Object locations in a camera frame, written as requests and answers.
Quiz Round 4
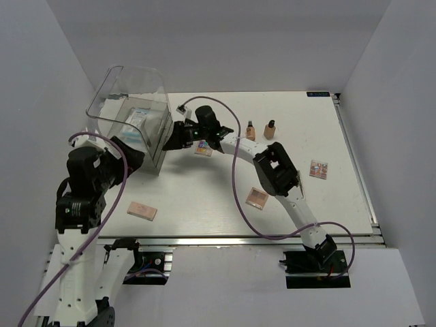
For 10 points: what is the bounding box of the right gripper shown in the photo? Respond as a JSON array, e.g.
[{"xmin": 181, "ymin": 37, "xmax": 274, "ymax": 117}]
[{"xmin": 162, "ymin": 121, "xmax": 208, "ymax": 151}]

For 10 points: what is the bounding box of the white blue wipes packet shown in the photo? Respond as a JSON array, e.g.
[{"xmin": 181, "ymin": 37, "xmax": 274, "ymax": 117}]
[{"xmin": 121, "ymin": 107, "xmax": 150, "ymax": 148}]

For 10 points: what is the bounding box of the clear acrylic makeup organizer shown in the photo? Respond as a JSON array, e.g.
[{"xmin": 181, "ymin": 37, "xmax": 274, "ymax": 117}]
[{"xmin": 86, "ymin": 65, "xmax": 173, "ymax": 175}]

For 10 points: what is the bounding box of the foundation bottle clear cap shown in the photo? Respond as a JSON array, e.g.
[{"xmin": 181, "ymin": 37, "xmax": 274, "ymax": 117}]
[{"xmin": 246, "ymin": 121, "xmax": 255, "ymax": 141}]

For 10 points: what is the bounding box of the foundation bottle black pump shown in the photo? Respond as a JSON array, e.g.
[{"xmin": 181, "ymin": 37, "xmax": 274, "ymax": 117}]
[{"xmin": 264, "ymin": 120, "xmax": 276, "ymax": 140}]

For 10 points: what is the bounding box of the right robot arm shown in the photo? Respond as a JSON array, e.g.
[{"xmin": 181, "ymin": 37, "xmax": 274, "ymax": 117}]
[{"xmin": 163, "ymin": 106, "xmax": 337, "ymax": 272}]

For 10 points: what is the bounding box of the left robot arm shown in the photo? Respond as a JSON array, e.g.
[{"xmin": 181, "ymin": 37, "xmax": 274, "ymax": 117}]
[{"xmin": 52, "ymin": 136, "xmax": 144, "ymax": 326}]

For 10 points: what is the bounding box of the pink flat makeup box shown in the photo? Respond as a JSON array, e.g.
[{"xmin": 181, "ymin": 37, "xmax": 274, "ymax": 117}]
[{"xmin": 127, "ymin": 202, "xmax": 157, "ymax": 221}]

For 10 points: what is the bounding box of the colourful eyeshadow palette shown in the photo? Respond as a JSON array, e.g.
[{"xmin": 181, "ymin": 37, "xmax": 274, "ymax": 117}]
[{"xmin": 194, "ymin": 140, "xmax": 213, "ymax": 157}]

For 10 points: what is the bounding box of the brown quad eyeshadow palette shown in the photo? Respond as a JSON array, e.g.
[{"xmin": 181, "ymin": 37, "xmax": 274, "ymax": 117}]
[{"xmin": 245, "ymin": 187, "xmax": 269, "ymax": 210}]

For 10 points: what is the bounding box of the long brown eyeshadow palette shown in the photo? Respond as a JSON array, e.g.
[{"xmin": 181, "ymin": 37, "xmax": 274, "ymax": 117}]
[{"xmin": 297, "ymin": 170, "xmax": 305, "ymax": 198}]

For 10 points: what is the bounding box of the multicolour square palette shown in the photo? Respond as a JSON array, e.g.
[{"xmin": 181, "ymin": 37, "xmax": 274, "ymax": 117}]
[{"xmin": 309, "ymin": 160, "xmax": 328, "ymax": 180}]

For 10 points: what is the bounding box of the black blue table label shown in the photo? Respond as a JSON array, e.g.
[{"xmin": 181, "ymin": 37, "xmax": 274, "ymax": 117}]
[{"xmin": 306, "ymin": 91, "xmax": 330, "ymax": 97}]

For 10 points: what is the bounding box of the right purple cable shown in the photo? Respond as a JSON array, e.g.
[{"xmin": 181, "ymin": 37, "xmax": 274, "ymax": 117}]
[{"xmin": 178, "ymin": 96, "xmax": 357, "ymax": 281}]

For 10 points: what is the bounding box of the purple cable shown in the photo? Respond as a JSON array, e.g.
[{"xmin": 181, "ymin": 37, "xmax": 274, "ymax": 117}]
[
  {"xmin": 18, "ymin": 132, "xmax": 132, "ymax": 327},
  {"xmin": 178, "ymin": 96, "xmax": 357, "ymax": 281}
]

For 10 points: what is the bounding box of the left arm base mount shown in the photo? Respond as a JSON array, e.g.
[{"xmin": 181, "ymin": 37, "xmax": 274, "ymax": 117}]
[{"xmin": 104, "ymin": 237, "xmax": 168, "ymax": 285}]

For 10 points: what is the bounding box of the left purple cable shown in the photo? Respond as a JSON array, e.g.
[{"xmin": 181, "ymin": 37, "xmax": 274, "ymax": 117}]
[{"xmin": 18, "ymin": 132, "xmax": 132, "ymax": 327}]

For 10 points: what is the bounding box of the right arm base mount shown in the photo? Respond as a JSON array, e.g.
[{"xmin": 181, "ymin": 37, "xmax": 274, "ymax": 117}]
[{"xmin": 279, "ymin": 251, "xmax": 351, "ymax": 290}]

